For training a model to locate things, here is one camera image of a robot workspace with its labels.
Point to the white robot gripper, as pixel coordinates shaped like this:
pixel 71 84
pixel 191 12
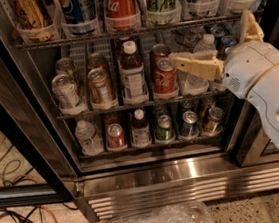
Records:
pixel 253 64

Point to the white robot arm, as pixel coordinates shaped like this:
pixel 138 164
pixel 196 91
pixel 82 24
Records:
pixel 250 71

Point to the silver blue can front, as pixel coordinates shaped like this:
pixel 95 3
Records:
pixel 228 50

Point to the silver blue can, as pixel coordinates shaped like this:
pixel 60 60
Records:
pixel 228 50
pixel 218 31
pixel 227 41

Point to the silver blue can middle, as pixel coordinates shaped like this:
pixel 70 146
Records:
pixel 227 41

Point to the silver blue can rear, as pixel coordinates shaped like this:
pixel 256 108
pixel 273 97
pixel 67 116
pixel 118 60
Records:
pixel 218 31

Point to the red coke can rear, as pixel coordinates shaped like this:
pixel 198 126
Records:
pixel 158 51

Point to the red coke can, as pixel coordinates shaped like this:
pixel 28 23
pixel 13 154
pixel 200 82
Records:
pixel 164 76
pixel 158 51

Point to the red coke can front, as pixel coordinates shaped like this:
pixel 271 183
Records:
pixel 164 76

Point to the gold brown can bottom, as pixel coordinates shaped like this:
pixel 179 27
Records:
pixel 212 121

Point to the glass fridge door right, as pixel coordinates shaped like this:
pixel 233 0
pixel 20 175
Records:
pixel 250 141

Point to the glass fridge door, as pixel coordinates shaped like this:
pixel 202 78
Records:
pixel 25 177
pixel 250 141

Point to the green can bottom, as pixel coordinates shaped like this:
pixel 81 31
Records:
pixel 164 129

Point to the red coca-cola can top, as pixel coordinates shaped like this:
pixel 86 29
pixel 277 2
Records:
pixel 120 13

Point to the orange gold can rear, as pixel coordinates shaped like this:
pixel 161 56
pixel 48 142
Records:
pixel 96 60

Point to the orange gold can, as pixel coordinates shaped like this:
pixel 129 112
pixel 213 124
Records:
pixel 100 86
pixel 96 60

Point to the orange gold can front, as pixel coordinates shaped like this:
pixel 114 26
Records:
pixel 100 86

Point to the red orange can bottom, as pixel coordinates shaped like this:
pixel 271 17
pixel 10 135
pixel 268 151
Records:
pixel 115 136

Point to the stainless steel fridge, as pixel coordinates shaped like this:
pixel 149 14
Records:
pixel 110 186

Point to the blue pepsi can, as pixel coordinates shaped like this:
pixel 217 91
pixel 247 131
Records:
pixel 78 11

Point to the silver can rear left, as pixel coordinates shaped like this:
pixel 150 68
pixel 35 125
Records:
pixel 66 66

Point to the silver can front left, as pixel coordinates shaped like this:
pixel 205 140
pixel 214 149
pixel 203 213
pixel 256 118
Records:
pixel 65 90

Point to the yellow orange can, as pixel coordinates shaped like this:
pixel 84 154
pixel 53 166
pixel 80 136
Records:
pixel 31 14

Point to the glass fridge door left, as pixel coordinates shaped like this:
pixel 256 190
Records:
pixel 25 177

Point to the clear water bottle front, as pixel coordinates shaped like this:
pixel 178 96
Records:
pixel 205 42

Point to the brown tea bottle middle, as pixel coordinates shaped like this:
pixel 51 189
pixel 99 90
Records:
pixel 132 70

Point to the brown tea bottle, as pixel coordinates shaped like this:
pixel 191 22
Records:
pixel 132 70
pixel 140 129

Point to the brown tea bottle bottom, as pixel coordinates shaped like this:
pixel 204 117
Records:
pixel 140 129

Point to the clear water bottle bottom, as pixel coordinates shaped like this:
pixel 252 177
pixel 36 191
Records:
pixel 88 138

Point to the top wire shelf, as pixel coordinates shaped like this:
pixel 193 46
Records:
pixel 136 31

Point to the wire shelf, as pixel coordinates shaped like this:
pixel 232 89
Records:
pixel 136 31
pixel 145 104
pixel 172 144

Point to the middle wire shelf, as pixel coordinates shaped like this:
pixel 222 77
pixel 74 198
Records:
pixel 145 104

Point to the bottom wire shelf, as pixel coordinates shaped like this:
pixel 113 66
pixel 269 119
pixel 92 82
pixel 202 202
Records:
pixel 172 144

